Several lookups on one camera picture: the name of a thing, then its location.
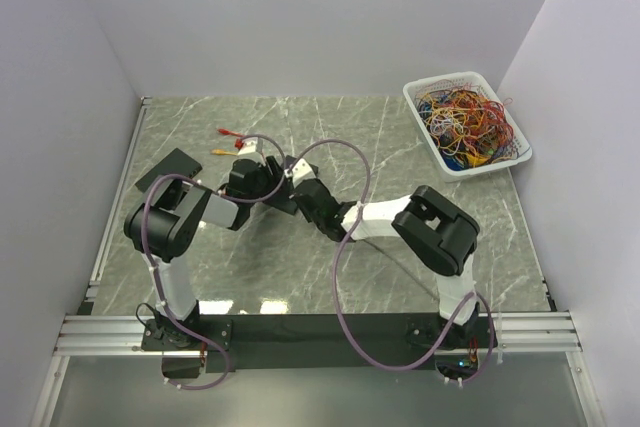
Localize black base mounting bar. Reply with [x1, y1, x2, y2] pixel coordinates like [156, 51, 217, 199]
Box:
[142, 313, 499, 374]

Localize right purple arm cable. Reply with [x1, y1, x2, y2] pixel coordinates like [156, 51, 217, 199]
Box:
[284, 139, 494, 372]

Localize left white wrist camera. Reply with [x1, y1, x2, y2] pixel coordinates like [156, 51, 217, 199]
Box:
[237, 137, 265, 164]

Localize aluminium rail frame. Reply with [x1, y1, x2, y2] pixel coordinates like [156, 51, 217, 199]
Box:
[53, 97, 581, 363]

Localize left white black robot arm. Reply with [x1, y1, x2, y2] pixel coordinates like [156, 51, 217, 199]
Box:
[123, 149, 285, 349]

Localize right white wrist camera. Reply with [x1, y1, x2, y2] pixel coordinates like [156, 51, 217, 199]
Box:
[284, 158, 317, 186]

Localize black network switch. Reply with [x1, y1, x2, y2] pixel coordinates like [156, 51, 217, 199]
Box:
[135, 148, 202, 193]
[263, 181, 298, 216]

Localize white plastic basket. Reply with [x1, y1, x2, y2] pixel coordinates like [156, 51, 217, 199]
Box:
[403, 71, 533, 183]

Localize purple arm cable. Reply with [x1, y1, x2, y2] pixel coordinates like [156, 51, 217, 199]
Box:
[284, 139, 494, 372]
[141, 134, 289, 391]

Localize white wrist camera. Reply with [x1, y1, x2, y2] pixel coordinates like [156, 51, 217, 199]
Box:
[284, 158, 317, 186]
[237, 137, 265, 164]

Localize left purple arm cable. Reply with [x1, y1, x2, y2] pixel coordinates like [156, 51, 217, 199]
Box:
[141, 134, 289, 391]

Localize grey ethernet cable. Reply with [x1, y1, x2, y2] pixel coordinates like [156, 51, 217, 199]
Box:
[362, 239, 436, 288]

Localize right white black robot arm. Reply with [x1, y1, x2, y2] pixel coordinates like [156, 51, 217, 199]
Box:
[292, 178, 480, 346]

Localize tangled colourful wires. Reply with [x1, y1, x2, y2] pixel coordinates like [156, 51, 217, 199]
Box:
[415, 84, 518, 168]

